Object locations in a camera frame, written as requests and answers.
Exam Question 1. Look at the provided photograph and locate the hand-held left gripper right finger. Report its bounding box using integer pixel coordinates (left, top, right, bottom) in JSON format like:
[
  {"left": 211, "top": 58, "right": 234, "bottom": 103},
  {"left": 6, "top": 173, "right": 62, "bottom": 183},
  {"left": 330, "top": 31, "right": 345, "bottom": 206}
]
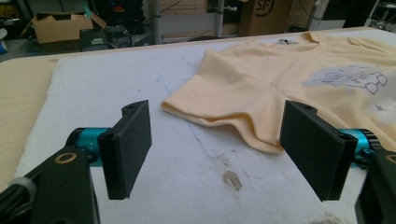
[{"left": 278, "top": 100, "right": 379, "bottom": 203}]

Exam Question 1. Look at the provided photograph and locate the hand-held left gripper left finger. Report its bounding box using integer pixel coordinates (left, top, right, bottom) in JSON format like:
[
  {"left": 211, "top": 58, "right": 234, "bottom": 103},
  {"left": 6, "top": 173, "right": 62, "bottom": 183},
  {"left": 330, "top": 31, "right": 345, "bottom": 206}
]
[{"left": 73, "top": 100, "right": 153, "bottom": 201}]

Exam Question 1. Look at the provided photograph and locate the pale yellow printed T-shirt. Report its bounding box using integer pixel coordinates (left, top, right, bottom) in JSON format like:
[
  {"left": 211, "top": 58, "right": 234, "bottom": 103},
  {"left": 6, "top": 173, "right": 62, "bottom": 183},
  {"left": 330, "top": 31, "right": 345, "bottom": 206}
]
[{"left": 161, "top": 31, "right": 396, "bottom": 155}]

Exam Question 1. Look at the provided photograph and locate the white foam mat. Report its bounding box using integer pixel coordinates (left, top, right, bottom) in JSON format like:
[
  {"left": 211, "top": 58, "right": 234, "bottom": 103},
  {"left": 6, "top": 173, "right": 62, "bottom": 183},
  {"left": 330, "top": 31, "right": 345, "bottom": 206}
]
[{"left": 13, "top": 29, "right": 396, "bottom": 224}]

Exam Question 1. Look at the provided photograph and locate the large printed cardboard box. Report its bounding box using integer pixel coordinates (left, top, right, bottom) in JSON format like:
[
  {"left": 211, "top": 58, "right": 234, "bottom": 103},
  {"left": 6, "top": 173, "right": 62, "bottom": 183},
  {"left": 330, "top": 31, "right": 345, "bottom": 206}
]
[{"left": 238, "top": 0, "right": 302, "bottom": 37}]

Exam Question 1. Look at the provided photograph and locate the open cardboard box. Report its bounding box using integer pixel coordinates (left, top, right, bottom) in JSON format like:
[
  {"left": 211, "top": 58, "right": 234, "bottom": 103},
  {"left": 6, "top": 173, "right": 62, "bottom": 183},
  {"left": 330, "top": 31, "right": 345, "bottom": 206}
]
[{"left": 21, "top": 12, "right": 107, "bottom": 52}]

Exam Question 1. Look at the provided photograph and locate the white desk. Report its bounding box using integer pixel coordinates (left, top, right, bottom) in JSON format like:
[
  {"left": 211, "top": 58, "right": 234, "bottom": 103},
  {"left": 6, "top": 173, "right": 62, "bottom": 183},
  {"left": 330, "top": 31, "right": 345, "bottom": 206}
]
[{"left": 146, "top": 0, "right": 241, "bottom": 45}]

